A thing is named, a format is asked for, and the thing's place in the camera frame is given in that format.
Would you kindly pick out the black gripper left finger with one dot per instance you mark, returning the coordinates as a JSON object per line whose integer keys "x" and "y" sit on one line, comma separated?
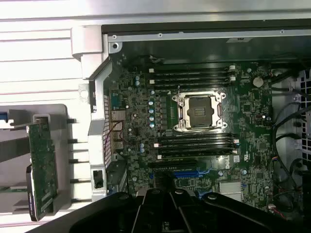
{"x": 102, "y": 213}

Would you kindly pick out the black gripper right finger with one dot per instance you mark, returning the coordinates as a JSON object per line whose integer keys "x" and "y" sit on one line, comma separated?
{"x": 218, "y": 213}

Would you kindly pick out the silver chipset heatsink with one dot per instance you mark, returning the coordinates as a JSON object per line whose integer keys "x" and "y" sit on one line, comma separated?
{"x": 230, "y": 190}

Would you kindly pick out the blue expansion slot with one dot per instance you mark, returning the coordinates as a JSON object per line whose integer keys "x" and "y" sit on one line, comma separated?
{"x": 187, "y": 173}

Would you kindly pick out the black expansion slot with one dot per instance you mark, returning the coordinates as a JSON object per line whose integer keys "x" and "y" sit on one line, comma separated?
{"x": 170, "y": 161}

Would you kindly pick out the grey open PC case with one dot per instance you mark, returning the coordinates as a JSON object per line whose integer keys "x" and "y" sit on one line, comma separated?
{"x": 97, "y": 136}

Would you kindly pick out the green motherboard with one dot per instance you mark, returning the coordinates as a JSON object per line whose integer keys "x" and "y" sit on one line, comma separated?
{"x": 252, "y": 126}

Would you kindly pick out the silver CPU socket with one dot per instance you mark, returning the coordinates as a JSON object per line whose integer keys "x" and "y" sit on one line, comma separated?
{"x": 199, "y": 111}

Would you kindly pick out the grey plastic parts rack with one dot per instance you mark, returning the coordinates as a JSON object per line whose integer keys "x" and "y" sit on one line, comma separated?
{"x": 63, "y": 116}

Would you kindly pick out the silver coin battery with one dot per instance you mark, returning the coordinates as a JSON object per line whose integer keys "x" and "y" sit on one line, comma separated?
{"x": 258, "y": 82}

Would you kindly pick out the hard disk blue carrier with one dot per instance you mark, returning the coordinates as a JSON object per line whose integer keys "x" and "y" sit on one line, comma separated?
{"x": 2, "y": 116}

